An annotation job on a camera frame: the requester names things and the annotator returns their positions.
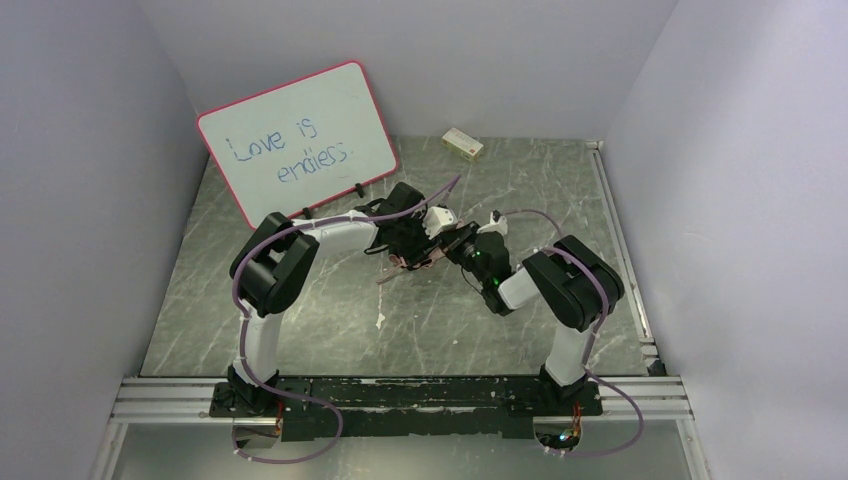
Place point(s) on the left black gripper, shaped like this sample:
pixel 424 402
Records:
pixel 411 245

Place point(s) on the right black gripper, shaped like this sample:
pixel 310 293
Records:
pixel 454 240

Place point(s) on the pink and black folding umbrella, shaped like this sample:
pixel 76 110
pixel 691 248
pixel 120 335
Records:
pixel 408 255

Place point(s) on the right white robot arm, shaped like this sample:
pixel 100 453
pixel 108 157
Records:
pixel 578 286

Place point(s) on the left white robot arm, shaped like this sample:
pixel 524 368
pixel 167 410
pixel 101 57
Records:
pixel 269 274

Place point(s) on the small white cardboard box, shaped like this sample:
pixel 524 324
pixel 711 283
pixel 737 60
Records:
pixel 462 144

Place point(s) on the pink framed whiteboard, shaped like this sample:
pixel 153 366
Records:
pixel 301 144

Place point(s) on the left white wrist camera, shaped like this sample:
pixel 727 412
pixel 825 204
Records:
pixel 438 220

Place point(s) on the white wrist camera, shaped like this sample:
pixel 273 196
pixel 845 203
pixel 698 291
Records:
pixel 497 224
pixel 438 220

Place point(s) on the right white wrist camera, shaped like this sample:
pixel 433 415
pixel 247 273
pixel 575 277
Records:
pixel 497 224

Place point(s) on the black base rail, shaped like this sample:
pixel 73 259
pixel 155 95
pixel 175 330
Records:
pixel 313 407

